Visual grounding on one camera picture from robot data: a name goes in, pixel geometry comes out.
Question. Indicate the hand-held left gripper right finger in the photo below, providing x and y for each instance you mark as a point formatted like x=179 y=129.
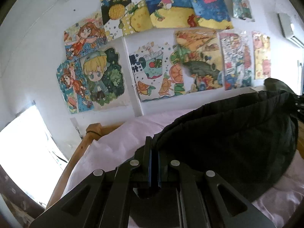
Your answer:
x=159 y=171

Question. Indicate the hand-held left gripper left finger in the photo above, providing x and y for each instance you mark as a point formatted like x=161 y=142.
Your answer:
x=149 y=168

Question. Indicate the black jacket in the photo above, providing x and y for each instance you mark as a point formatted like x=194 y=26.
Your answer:
x=225 y=142

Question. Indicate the pink blanket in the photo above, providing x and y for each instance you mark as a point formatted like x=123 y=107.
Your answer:
x=114 y=144

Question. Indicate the fruit drink drawing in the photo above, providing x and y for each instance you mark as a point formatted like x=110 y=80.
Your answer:
x=154 y=71

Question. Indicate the blond character drawing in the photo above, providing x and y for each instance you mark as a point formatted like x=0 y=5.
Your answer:
x=104 y=78

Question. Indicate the swimming girl drawing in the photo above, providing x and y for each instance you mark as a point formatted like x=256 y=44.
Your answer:
x=71 y=86

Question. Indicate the landscape drawing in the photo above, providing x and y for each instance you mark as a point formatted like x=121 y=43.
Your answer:
x=199 y=59

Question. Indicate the bright window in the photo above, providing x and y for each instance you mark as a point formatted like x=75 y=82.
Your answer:
x=26 y=154

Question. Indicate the busy collage drawing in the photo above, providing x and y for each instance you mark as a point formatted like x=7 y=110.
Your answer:
x=236 y=60

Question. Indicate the dark green cloth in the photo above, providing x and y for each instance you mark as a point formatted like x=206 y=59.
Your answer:
x=276 y=84

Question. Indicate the orange-haired girl drawing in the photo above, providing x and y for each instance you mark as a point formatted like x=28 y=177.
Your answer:
x=85 y=34

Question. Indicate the pig and chick drawing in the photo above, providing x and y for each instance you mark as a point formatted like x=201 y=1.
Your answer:
x=261 y=55

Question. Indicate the pineapple drawing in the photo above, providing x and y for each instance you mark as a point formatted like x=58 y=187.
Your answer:
x=124 y=14

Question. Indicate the fish on sand drawing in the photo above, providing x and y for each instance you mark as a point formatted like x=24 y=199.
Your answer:
x=168 y=7

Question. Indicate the pink jellyfish drawing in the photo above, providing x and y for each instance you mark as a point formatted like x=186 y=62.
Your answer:
x=209 y=4

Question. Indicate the red-haired character drawing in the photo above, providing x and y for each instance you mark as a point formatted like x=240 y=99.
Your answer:
x=238 y=1

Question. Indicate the white air conditioner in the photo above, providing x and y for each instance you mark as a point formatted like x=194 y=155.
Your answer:
x=288 y=26

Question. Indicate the wooden bed frame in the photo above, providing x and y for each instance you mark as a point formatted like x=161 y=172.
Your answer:
x=78 y=154

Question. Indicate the white wall conduit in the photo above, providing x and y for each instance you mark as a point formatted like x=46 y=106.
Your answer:
x=134 y=95

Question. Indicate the white wall plate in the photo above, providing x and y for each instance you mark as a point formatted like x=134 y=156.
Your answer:
x=75 y=121

